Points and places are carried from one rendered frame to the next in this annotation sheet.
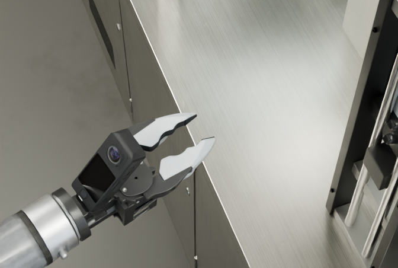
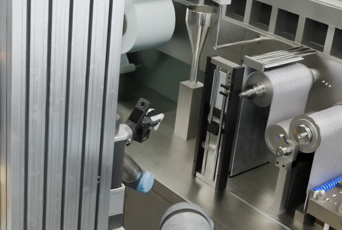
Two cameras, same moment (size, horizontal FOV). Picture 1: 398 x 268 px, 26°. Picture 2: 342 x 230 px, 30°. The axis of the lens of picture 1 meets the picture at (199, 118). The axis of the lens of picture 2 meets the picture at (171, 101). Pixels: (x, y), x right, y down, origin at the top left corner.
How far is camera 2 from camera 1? 1.72 m
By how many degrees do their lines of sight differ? 37
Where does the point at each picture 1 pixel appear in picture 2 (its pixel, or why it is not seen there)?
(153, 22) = not seen: hidden behind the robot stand
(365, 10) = (184, 117)
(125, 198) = (144, 124)
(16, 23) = not seen: outside the picture
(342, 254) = (203, 183)
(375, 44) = (207, 78)
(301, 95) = (168, 150)
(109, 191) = (141, 118)
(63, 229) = (129, 130)
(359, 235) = (207, 176)
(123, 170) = (146, 108)
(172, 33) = not seen: hidden behind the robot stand
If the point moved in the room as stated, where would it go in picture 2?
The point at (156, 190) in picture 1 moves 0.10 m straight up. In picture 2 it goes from (152, 122) to (154, 98)
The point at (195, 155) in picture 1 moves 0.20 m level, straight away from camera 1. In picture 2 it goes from (160, 116) to (143, 95)
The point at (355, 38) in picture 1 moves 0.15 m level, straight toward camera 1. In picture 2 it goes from (181, 133) to (184, 147)
